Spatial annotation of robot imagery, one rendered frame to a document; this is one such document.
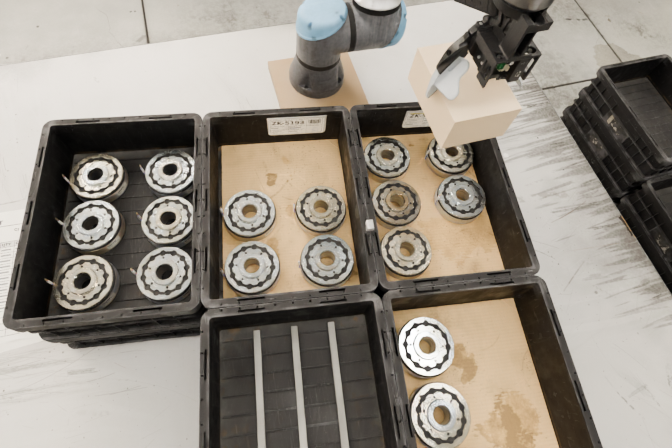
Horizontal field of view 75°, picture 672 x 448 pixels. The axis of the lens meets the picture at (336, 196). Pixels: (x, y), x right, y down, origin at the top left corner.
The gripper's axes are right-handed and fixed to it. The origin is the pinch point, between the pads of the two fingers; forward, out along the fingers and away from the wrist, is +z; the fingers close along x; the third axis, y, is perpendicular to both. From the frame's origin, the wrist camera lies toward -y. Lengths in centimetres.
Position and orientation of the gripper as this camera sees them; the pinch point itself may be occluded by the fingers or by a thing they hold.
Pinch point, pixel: (463, 86)
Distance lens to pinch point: 80.2
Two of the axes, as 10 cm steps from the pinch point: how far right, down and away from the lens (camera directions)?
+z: -0.8, 4.5, 8.9
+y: 2.8, 8.7, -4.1
